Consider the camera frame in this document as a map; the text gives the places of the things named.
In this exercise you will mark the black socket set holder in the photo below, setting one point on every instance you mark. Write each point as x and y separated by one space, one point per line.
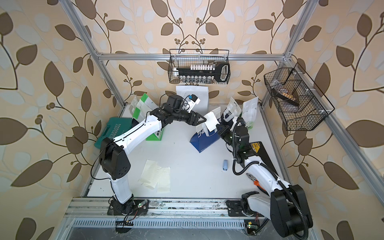
216 71

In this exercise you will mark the orange handled pliers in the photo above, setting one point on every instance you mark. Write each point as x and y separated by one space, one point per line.
256 182

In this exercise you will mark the white flat bag back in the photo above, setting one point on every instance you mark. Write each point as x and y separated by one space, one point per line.
201 92

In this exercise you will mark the green white cool tea bag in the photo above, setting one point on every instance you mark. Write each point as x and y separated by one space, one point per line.
144 107

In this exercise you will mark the white green bag right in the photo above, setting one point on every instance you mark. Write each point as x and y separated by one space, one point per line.
249 112

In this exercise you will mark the green plastic tool case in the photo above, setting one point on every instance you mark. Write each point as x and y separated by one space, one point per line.
114 128

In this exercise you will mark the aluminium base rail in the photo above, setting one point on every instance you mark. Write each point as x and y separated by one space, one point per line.
169 208

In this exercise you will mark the small dark navy bag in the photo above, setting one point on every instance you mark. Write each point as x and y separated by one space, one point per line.
133 105

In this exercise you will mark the dark navy bag right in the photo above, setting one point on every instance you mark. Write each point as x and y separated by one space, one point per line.
230 113

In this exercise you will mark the wire basket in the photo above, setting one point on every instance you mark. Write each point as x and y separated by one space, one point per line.
314 107
186 57

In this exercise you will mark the black yellow-labelled device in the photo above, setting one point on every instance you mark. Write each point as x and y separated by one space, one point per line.
260 150

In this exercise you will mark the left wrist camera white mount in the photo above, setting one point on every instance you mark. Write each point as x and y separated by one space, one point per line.
190 102

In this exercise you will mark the blue takeaway bag white handles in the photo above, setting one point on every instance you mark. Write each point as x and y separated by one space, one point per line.
202 139

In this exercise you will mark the object in right basket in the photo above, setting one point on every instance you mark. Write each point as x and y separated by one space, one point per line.
285 99

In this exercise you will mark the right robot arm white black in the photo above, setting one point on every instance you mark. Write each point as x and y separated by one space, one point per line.
284 204

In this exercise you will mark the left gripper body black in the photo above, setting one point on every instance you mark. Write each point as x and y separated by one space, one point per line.
188 118

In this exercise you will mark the light blue stapler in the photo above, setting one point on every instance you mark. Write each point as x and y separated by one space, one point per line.
225 165

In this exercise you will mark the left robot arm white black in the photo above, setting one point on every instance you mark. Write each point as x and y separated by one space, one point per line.
114 152

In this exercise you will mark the back wire basket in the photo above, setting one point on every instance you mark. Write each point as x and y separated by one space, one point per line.
186 57

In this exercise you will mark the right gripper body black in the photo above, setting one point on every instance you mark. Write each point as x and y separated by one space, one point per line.
227 135

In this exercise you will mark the right wire basket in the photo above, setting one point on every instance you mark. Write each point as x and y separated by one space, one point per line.
314 107

